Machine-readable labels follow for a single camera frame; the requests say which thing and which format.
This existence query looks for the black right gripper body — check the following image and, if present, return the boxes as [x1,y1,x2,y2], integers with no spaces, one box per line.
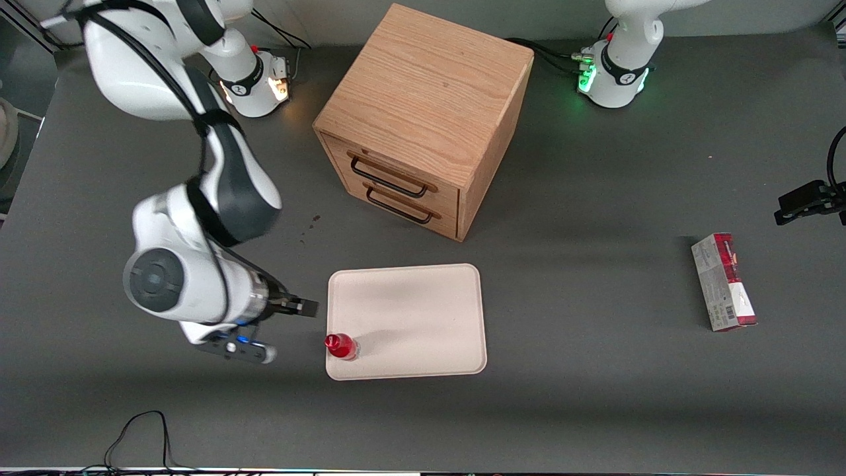
[262,278,293,319]

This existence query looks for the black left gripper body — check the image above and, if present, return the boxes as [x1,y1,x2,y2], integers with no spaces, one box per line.
[820,182,846,227]

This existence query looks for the red coke bottle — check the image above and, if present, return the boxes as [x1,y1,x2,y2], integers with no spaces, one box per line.
[324,333,361,362]

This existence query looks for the cream plastic tray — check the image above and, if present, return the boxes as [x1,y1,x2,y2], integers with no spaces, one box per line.
[326,263,488,381]

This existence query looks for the grey and red carton box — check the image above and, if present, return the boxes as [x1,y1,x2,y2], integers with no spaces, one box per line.
[691,232,758,333]

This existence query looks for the wooden drawer front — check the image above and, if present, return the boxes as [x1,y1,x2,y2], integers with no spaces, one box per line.
[320,131,463,214]
[334,165,461,240]

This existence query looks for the wooden drawer cabinet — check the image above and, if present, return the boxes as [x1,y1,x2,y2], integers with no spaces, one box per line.
[313,3,535,243]

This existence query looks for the beige rounded object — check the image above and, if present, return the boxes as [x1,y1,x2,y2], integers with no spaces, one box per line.
[0,98,22,175]

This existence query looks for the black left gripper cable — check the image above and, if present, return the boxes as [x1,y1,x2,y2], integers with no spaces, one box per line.
[826,126,846,190]

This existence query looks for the grey wrist camera bar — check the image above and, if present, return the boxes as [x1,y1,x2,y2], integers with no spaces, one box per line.
[194,329,278,366]

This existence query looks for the black metal drawer handle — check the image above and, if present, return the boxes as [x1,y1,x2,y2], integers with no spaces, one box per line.
[348,151,439,199]
[365,185,442,225]

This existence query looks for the thin black table cable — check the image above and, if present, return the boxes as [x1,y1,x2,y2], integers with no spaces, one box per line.
[81,410,199,474]

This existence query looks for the black cable along right arm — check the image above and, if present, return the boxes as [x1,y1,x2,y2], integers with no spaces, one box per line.
[40,0,232,321]

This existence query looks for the black right arm base cables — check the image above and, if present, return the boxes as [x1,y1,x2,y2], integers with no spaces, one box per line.
[251,10,313,84]

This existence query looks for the black arm base cables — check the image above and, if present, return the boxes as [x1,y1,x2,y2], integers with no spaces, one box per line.
[251,10,313,84]
[505,19,619,75]

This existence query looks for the black left arm base cables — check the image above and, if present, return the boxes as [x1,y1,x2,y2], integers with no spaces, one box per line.
[505,19,619,75]

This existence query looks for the grey aluminium frame bar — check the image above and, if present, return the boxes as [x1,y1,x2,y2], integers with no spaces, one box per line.
[0,12,58,54]

